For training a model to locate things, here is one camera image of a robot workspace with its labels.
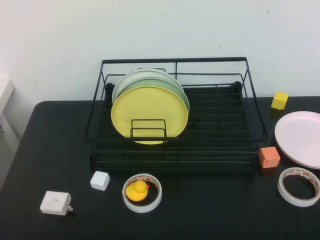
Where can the white cube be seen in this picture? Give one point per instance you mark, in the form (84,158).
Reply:
(100,181)

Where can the white tape roll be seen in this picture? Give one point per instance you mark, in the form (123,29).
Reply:
(282,192)
(140,209)

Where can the yellow cube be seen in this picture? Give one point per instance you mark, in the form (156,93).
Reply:
(279,100)

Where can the yellow rubber duck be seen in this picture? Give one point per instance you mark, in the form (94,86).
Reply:
(136,192)

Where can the white power adapter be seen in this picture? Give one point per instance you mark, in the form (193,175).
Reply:
(55,202)

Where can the pale grey-green plate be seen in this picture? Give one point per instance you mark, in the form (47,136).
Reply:
(140,75)

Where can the yellow plate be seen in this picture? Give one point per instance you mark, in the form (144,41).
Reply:
(150,107)

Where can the green plate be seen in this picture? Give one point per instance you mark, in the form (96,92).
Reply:
(166,83)

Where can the orange cube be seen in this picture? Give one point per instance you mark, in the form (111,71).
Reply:
(269,157)

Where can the pink plate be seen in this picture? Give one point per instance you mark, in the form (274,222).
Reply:
(300,137)

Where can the white cabinet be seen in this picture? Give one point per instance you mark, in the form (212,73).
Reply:
(5,95)

